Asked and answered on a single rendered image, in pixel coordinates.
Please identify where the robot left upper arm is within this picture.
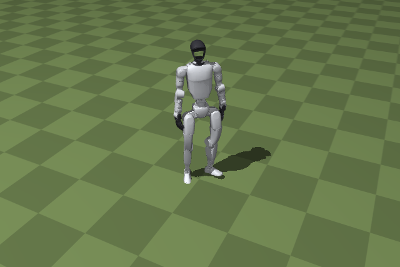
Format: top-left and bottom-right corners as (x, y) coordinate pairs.
(210, 62), (225, 93)

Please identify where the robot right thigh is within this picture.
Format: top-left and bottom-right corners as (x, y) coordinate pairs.
(182, 110), (195, 151)

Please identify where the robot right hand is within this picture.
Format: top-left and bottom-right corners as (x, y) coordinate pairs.
(174, 114), (184, 130)

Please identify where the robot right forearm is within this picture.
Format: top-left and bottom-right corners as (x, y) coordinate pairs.
(173, 91), (183, 118)

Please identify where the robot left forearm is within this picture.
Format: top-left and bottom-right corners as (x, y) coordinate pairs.
(217, 90), (227, 109)

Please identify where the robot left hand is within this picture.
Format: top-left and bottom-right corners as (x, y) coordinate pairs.
(219, 105), (226, 121)

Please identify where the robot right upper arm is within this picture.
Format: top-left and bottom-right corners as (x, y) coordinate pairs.
(176, 66), (188, 98)

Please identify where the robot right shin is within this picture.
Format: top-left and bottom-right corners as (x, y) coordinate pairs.
(184, 150), (191, 174)

